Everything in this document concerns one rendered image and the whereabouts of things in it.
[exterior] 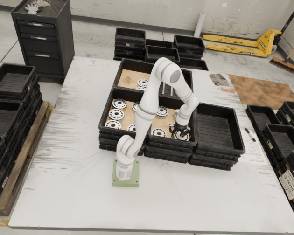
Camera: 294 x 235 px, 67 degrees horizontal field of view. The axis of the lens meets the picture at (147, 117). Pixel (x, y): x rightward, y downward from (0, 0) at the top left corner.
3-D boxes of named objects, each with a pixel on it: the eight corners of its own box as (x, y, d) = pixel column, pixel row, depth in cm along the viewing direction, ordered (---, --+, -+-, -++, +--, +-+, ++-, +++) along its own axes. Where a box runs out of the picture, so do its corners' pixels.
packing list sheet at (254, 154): (270, 165, 159) (270, 165, 158) (240, 163, 156) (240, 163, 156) (253, 130, 182) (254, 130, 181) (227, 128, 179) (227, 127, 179)
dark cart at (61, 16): (66, 86, 292) (56, 17, 228) (30, 83, 286) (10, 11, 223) (75, 62, 333) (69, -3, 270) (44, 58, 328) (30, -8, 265)
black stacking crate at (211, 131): (237, 163, 142) (245, 153, 134) (192, 155, 141) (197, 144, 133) (227, 119, 170) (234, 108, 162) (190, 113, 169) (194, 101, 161)
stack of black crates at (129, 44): (141, 59, 339) (145, 30, 307) (141, 70, 318) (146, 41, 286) (115, 56, 334) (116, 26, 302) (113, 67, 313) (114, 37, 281)
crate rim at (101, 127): (147, 138, 133) (147, 135, 132) (97, 129, 132) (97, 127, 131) (152, 96, 162) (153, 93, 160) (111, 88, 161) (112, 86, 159)
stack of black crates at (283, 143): (291, 177, 223) (314, 158, 199) (263, 176, 220) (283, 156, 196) (274, 145, 251) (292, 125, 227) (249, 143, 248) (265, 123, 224)
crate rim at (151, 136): (196, 146, 134) (197, 144, 133) (147, 138, 133) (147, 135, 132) (193, 103, 162) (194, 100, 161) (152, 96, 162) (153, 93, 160)
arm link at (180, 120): (189, 113, 138) (192, 106, 134) (189, 126, 130) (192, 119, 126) (174, 111, 138) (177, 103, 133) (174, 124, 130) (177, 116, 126)
